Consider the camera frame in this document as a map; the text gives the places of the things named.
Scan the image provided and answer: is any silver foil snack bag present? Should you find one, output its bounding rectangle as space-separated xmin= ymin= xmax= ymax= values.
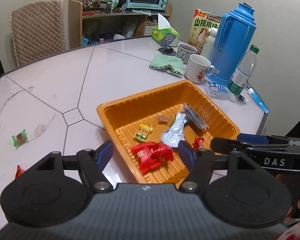
xmin=161 ymin=112 xmax=187 ymax=148

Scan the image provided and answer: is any black white snack sachet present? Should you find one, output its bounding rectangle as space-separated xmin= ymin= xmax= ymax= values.
xmin=182 ymin=103 xmax=209 ymax=130

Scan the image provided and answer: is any clear brown biscuit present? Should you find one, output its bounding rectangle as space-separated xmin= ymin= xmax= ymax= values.
xmin=155 ymin=113 xmax=171 ymax=125

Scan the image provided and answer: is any yellow candy packet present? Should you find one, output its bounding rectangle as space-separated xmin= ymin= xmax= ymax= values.
xmin=134 ymin=124 xmax=153 ymax=142

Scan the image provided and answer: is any dark red candy packet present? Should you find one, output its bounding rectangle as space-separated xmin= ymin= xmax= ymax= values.
xmin=193 ymin=137 xmax=205 ymax=151

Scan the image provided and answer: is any blue toothpaste tube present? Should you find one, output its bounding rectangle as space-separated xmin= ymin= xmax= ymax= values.
xmin=245 ymin=85 xmax=269 ymax=114

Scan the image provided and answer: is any crumpled red snack packet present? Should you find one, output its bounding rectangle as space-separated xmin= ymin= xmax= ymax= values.
xmin=151 ymin=142 xmax=174 ymax=161

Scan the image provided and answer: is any large red snack packet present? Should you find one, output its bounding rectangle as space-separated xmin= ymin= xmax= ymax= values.
xmin=130 ymin=142 xmax=162 ymax=174

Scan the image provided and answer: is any blue tissue pack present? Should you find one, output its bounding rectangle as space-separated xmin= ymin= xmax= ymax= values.
xmin=204 ymin=81 xmax=237 ymax=102

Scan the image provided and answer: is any orange plastic tray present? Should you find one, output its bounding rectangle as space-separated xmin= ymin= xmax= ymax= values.
xmin=96 ymin=79 xmax=241 ymax=184

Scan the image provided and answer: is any clear plastic water bottle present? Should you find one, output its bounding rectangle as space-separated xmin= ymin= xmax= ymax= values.
xmin=227 ymin=44 xmax=259 ymax=96

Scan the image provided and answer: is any red candy packet on table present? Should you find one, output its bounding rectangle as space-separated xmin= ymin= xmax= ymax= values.
xmin=15 ymin=165 xmax=25 ymax=178

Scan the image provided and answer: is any green wrapped candy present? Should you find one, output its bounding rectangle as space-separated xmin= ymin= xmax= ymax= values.
xmin=12 ymin=129 xmax=27 ymax=148

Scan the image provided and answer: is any white cartoon mug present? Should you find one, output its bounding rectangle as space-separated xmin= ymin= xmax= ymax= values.
xmin=184 ymin=54 xmax=216 ymax=83

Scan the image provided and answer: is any green cleaning cloth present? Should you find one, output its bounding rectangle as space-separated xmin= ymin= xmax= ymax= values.
xmin=149 ymin=53 xmax=184 ymax=77

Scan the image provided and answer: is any patterned grey mug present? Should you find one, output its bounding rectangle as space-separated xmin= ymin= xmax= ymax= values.
xmin=176 ymin=43 xmax=198 ymax=64

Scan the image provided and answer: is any blue thermos flask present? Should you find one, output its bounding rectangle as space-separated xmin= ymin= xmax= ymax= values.
xmin=209 ymin=3 xmax=256 ymax=85

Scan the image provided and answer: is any grey phone stand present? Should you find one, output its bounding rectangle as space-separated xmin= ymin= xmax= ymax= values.
xmin=159 ymin=33 xmax=177 ymax=56

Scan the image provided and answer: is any walnut drink carton box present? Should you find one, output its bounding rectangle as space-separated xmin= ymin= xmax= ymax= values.
xmin=188 ymin=9 xmax=222 ymax=55

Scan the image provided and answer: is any green tissue box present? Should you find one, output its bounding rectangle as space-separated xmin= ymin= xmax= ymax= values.
xmin=151 ymin=13 xmax=180 ymax=47

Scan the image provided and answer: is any quilted beige chair far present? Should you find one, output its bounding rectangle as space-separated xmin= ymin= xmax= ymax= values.
xmin=10 ymin=0 xmax=65 ymax=67

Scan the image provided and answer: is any wooden shelf unit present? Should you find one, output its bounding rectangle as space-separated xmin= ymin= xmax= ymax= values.
xmin=68 ymin=0 xmax=158 ymax=49

